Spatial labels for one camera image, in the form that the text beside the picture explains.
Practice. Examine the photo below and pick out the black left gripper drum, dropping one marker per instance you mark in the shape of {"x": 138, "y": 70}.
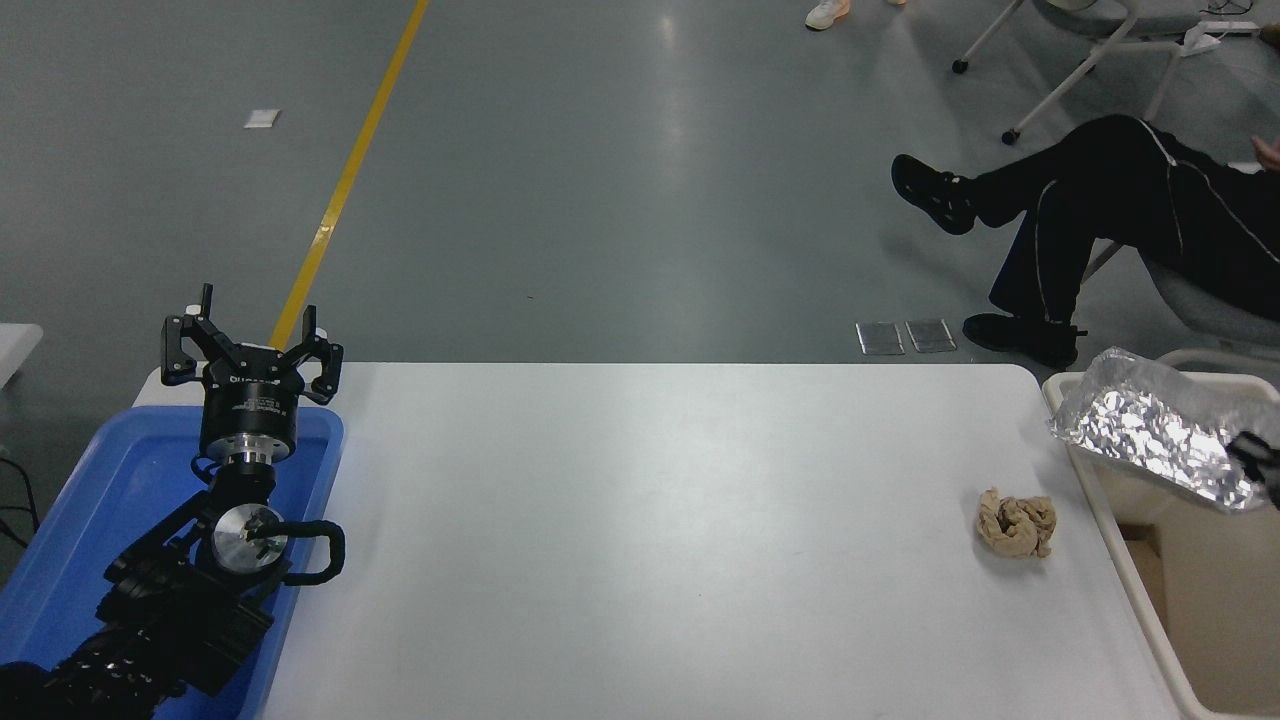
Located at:
{"x": 250, "y": 415}

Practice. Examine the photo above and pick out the foil plate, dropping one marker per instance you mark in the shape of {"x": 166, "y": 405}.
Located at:
{"x": 1140, "y": 425}

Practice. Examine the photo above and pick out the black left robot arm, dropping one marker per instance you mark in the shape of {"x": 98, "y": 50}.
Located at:
{"x": 170, "y": 610}

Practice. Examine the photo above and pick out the metal floor plate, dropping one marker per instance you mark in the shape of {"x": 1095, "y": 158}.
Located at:
{"x": 931, "y": 335}
{"x": 880, "y": 338}

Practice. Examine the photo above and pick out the person's hand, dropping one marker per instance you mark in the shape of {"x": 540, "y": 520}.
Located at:
{"x": 1269, "y": 155}

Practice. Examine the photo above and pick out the large pale plastic bin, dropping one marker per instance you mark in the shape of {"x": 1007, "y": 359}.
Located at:
{"x": 1220, "y": 600}

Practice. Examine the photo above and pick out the blue plastic tray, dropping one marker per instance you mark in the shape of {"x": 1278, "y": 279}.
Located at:
{"x": 100, "y": 480}

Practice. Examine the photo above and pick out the white table corner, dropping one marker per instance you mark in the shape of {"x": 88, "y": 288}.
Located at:
{"x": 15, "y": 350}

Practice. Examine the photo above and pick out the crumpled tan paper ball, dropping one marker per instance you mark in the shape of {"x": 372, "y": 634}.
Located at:
{"x": 1015, "y": 522}

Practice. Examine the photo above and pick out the seated person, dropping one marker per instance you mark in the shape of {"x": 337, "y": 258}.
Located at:
{"x": 1120, "y": 190}

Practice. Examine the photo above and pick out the white power strip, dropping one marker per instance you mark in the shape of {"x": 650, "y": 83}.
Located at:
{"x": 1210, "y": 38}

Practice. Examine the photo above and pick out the standing person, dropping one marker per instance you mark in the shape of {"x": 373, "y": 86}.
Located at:
{"x": 828, "y": 12}

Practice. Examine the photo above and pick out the white wheeled chair frame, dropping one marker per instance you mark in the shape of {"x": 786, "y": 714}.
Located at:
{"x": 1080, "y": 60}

